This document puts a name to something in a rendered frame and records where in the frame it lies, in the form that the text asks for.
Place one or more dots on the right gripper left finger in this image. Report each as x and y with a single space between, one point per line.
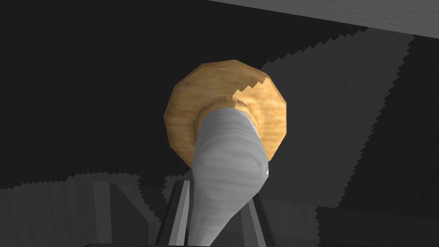
177 216

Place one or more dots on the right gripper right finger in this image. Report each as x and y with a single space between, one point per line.
255 226

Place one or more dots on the dark grey door leaf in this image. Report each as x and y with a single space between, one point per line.
85 103

